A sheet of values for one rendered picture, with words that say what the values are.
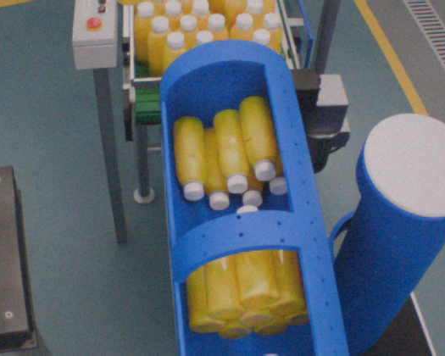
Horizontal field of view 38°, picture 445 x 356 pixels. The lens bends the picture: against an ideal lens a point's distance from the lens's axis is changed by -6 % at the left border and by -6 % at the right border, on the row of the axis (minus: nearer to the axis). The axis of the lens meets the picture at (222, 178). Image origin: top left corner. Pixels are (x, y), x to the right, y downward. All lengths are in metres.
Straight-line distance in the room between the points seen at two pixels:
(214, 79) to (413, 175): 0.47
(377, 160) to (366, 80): 1.64
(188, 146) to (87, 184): 1.29
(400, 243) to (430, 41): 2.01
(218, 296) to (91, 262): 1.35
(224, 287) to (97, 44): 0.69
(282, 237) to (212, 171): 0.35
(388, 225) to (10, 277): 0.80
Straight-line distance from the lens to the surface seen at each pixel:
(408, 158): 1.49
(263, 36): 1.59
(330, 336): 1.06
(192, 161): 1.35
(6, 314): 1.19
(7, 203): 1.31
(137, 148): 2.30
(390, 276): 1.65
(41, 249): 2.51
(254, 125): 1.34
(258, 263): 1.13
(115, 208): 2.27
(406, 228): 1.46
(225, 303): 1.14
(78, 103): 2.89
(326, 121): 1.82
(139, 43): 1.71
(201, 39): 1.57
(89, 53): 1.59
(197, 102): 1.47
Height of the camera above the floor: 2.17
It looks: 55 degrees down
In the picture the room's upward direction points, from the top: 6 degrees clockwise
